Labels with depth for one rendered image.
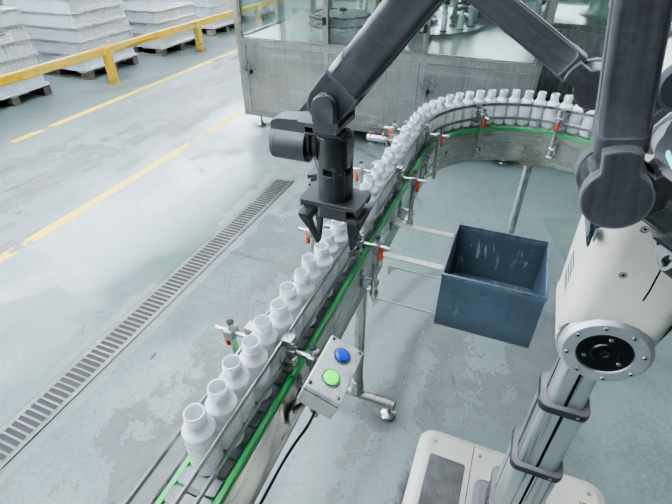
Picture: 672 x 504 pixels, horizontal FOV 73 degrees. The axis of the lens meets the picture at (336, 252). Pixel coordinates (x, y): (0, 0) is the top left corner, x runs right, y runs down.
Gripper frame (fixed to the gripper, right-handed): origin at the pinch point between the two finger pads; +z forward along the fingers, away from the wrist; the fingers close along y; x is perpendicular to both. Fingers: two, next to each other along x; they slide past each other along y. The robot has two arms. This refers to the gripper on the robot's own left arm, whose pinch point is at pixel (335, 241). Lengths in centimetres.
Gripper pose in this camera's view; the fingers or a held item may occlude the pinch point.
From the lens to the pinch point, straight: 78.9
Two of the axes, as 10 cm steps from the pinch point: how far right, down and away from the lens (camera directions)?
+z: 0.0, 8.0, 5.9
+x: 3.8, -5.5, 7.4
